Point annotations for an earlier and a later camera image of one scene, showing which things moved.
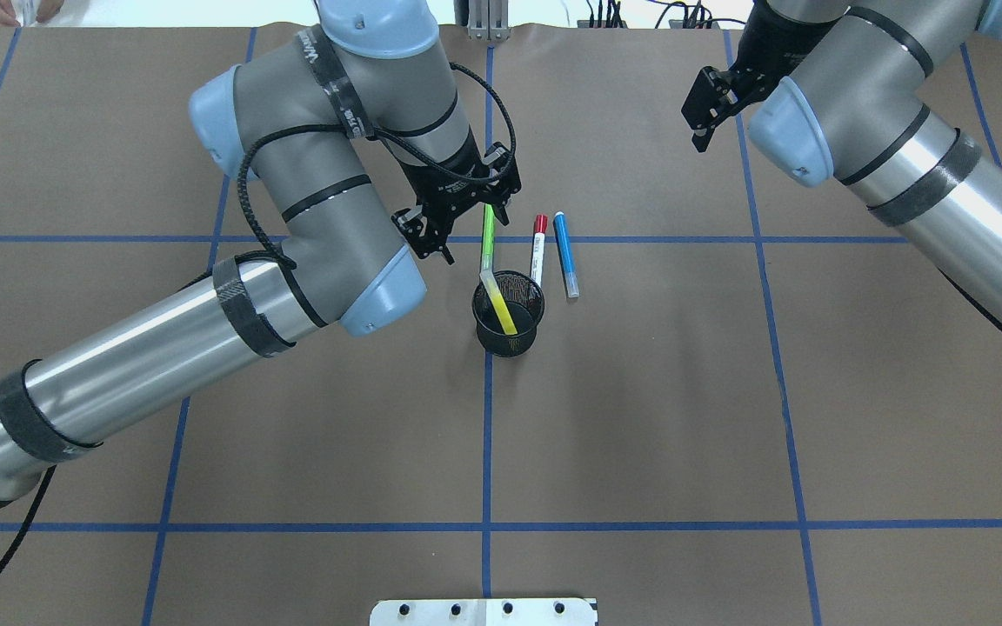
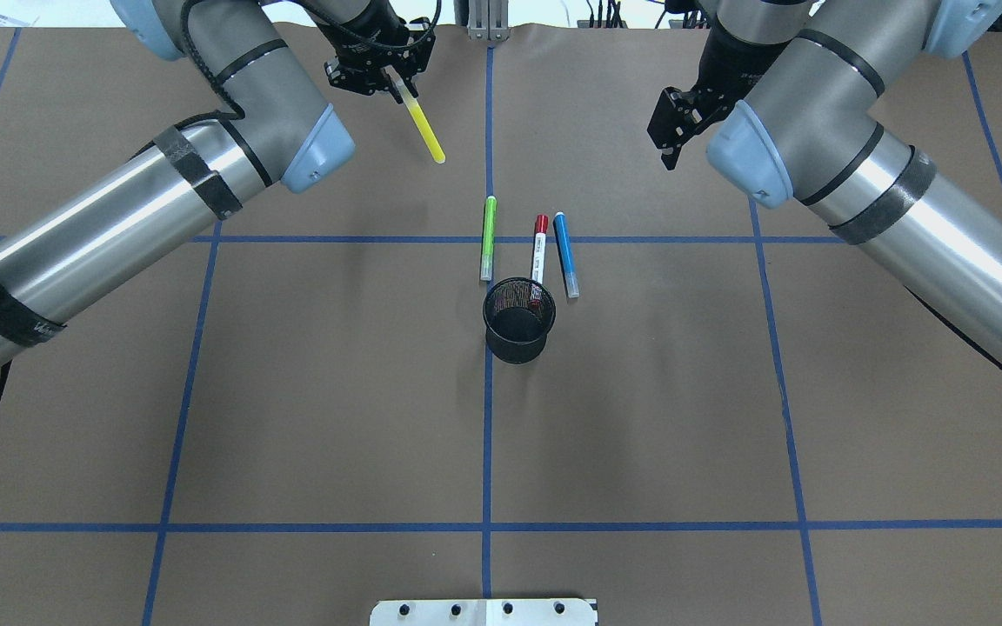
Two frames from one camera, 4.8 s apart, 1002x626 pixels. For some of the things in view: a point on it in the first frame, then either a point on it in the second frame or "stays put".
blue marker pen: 566,255 stays put
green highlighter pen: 487,261 stays put
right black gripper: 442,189 to 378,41
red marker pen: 540,229 stays put
